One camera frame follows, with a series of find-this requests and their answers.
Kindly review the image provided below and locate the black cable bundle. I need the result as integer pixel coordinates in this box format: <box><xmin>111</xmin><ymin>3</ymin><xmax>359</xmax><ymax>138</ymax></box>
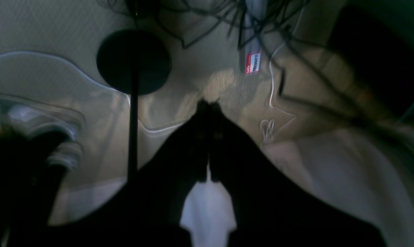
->
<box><xmin>101</xmin><ymin>0</ymin><xmax>400</xmax><ymax>131</ymax></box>

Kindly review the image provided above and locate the black round stand base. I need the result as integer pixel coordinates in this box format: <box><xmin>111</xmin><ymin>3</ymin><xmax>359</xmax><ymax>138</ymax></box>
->
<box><xmin>96</xmin><ymin>30</ymin><xmax>172</xmax><ymax>181</ymax></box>

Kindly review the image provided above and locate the red white label tag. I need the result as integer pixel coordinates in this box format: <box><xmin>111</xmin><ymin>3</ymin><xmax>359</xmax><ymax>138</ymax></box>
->
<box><xmin>245</xmin><ymin>52</ymin><xmax>261</xmax><ymax>74</ymax></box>

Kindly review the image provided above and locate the grey braided cable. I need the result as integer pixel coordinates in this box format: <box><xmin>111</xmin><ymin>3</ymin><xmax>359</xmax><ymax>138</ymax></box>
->
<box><xmin>0</xmin><ymin>51</ymin><xmax>183</xmax><ymax>133</ymax></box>

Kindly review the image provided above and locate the thin white cable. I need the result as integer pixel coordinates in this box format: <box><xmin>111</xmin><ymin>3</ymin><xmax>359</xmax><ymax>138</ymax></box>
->
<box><xmin>260</xmin><ymin>7</ymin><xmax>305</xmax><ymax>144</ymax></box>

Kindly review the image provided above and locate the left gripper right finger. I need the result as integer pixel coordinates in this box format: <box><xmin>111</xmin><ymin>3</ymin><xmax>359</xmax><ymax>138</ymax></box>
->
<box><xmin>209</xmin><ymin>103</ymin><xmax>386</xmax><ymax>247</ymax></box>

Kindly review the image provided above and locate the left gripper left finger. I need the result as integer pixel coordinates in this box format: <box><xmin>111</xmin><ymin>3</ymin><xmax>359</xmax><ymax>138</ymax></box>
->
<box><xmin>49</xmin><ymin>100</ymin><xmax>210</xmax><ymax>247</ymax></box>

